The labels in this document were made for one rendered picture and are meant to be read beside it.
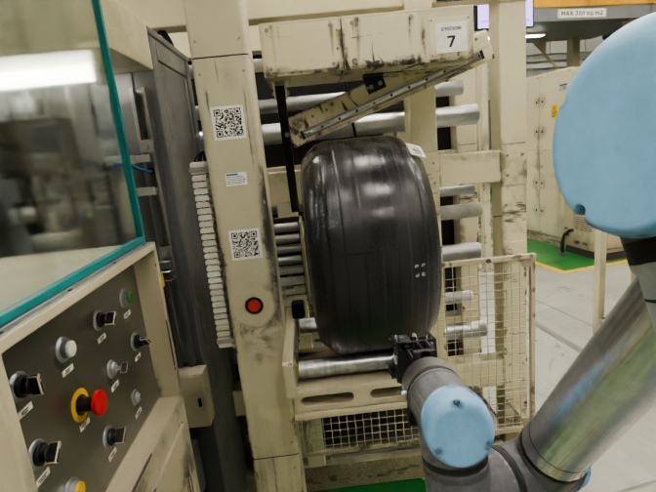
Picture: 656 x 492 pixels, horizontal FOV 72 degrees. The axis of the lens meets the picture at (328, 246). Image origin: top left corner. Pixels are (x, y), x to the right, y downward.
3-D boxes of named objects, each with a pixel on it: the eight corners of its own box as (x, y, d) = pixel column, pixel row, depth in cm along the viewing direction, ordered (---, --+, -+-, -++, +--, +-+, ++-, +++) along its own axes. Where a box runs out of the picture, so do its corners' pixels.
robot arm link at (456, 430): (431, 480, 58) (422, 405, 57) (410, 431, 70) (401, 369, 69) (504, 469, 58) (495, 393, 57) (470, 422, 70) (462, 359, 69)
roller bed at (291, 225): (253, 312, 157) (241, 227, 150) (258, 299, 171) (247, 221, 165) (310, 306, 157) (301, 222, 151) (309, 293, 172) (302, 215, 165)
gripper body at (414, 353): (429, 329, 86) (448, 349, 74) (432, 373, 87) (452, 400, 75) (389, 334, 86) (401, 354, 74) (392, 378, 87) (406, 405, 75)
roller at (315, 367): (293, 360, 112) (294, 360, 116) (294, 380, 111) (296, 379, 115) (432, 345, 113) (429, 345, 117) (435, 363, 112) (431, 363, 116)
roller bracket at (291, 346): (286, 401, 109) (281, 363, 107) (290, 334, 148) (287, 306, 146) (300, 399, 109) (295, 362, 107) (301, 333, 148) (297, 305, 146)
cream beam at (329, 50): (264, 78, 128) (257, 22, 125) (270, 90, 153) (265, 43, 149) (476, 59, 130) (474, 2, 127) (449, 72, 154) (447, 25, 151)
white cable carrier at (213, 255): (219, 348, 118) (188, 162, 108) (222, 340, 123) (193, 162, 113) (235, 346, 118) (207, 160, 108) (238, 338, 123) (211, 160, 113)
